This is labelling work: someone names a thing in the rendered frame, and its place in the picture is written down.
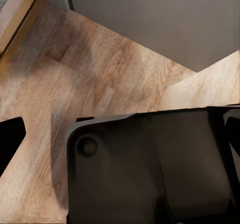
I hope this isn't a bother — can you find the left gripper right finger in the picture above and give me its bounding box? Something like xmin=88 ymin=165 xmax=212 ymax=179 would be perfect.
xmin=224 ymin=117 xmax=240 ymax=157

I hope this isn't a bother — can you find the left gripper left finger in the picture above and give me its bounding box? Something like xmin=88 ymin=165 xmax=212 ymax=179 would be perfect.
xmin=0 ymin=117 xmax=26 ymax=177

